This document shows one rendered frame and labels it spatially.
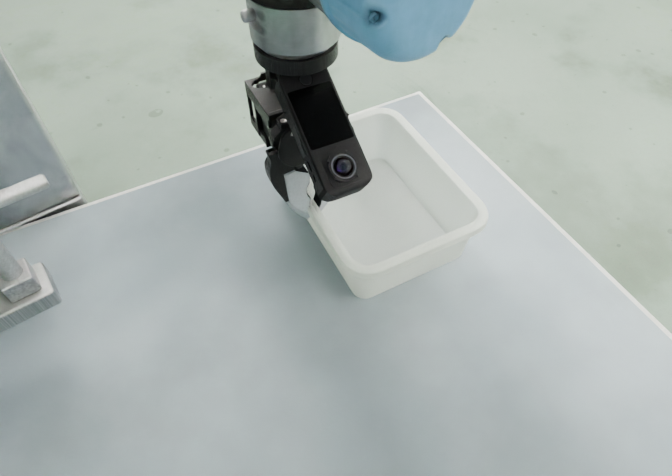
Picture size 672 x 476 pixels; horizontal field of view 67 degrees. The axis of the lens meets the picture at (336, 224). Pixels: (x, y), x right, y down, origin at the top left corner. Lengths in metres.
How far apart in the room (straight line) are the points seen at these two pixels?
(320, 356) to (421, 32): 0.35
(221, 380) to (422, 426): 0.20
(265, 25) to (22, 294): 0.30
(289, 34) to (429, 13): 0.14
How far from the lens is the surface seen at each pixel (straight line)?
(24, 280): 0.50
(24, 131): 0.66
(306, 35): 0.41
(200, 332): 0.57
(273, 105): 0.48
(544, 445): 0.54
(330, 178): 0.42
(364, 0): 0.28
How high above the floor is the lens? 1.24
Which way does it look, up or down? 51 degrees down
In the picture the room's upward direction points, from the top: straight up
